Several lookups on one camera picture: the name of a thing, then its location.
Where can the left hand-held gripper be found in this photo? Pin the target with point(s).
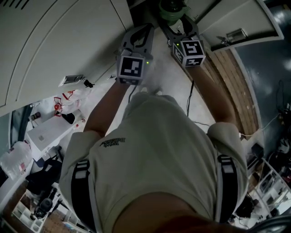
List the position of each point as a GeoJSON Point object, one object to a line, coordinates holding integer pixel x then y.
{"type": "Point", "coordinates": [130, 68]}

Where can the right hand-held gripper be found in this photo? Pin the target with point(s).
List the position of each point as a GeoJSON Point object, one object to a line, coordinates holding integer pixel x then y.
{"type": "Point", "coordinates": [192, 49]}

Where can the green round container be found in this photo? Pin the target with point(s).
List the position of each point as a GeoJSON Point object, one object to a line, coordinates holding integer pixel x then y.
{"type": "Point", "coordinates": [170, 12]}

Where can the white locker cabinets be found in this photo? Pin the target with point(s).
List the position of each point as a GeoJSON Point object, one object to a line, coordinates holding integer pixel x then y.
{"type": "Point", "coordinates": [56, 34]}

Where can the person's left forearm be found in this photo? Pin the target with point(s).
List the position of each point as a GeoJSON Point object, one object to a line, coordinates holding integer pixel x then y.
{"type": "Point", "coordinates": [104, 109]}

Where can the person's right forearm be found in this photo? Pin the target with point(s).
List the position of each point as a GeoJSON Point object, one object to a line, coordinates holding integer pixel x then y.
{"type": "Point", "coordinates": [211, 97]}

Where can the person's white shoe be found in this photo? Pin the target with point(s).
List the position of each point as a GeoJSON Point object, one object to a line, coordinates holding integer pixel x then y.
{"type": "Point", "coordinates": [158, 91]}
{"type": "Point", "coordinates": [144, 89]}

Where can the black key fob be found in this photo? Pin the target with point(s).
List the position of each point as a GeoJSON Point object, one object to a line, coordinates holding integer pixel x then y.
{"type": "Point", "coordinates": [87, 83]}

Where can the wooden pallet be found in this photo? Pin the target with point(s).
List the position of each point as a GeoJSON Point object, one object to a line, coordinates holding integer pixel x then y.
{"type": "Point", "coordinates": [236, 91]}

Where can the black cap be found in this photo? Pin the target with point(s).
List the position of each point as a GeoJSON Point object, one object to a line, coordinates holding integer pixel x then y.
{"type": "Point", "coordinates": [68, 118]}

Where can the person's beige t-shirt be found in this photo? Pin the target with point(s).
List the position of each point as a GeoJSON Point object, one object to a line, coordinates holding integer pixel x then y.
{"type": "Point", "coordinates": [154, 154]}

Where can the brown jar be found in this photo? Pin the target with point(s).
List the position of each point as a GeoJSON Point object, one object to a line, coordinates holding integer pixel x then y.
{"type": "Point", "coordinates": [36, 116]}

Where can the white rectangular box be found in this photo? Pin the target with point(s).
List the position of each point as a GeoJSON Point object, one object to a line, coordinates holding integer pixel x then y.
{"type": "Point", "coordinates": [47, 134]}

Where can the black bag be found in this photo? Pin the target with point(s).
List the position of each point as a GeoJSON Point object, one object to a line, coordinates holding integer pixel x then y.
{"type": "Point", "coordinates": [246, 207]}
{"type": "Point", "coordinates": [43, 177]}

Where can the large clear water jug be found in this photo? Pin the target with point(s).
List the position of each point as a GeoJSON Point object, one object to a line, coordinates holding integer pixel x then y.
{"type": "Point", "coordinates": [14, 161]}

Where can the person's head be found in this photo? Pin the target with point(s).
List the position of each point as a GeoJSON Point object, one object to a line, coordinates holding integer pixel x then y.
{"type": "Point", "coordinates": [168, 216]}

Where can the white shelf unit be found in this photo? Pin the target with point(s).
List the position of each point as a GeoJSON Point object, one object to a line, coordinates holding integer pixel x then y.
{"type": "Point", "coordinates": [25, 216]}

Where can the black window frame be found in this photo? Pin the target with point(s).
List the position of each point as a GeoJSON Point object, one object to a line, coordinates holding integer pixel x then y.
{"type": "Point", "coordinates": [22, 118]}

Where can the black camera device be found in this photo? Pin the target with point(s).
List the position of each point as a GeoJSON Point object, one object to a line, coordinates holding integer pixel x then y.
{"type": "Point", "coordinates": [44, 204]}

